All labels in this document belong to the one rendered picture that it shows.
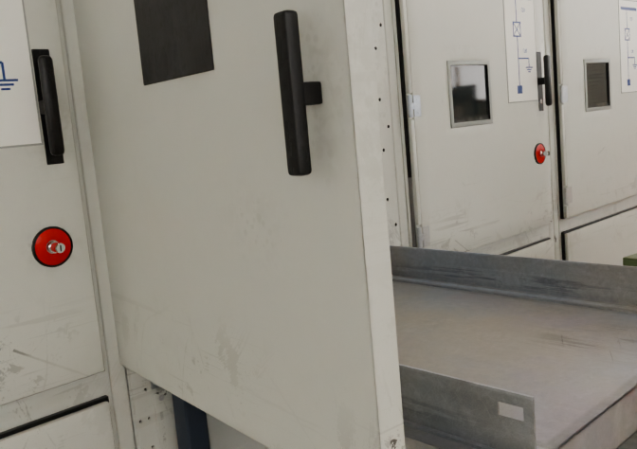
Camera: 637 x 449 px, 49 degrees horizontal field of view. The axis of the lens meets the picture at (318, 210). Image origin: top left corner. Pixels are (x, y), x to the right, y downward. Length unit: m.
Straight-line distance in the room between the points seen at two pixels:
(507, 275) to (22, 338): 0.84
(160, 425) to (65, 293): 0.30
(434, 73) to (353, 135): 1.09
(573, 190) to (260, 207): 1.62
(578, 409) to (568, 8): 1.57
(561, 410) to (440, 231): 0.88
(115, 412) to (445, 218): 0.89
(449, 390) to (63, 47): 0.74
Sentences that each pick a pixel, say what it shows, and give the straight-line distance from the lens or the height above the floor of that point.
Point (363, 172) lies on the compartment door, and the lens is 0.60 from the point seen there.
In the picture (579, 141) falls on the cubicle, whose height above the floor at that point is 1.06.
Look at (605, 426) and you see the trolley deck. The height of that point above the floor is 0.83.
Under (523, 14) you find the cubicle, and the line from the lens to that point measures 2.03.
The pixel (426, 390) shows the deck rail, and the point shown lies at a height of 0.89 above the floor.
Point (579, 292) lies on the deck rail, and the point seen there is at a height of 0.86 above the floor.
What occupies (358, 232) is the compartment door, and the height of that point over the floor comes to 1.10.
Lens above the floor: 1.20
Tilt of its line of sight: 7 degrees down
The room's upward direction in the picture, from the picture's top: 5 degrees counter-clockwise
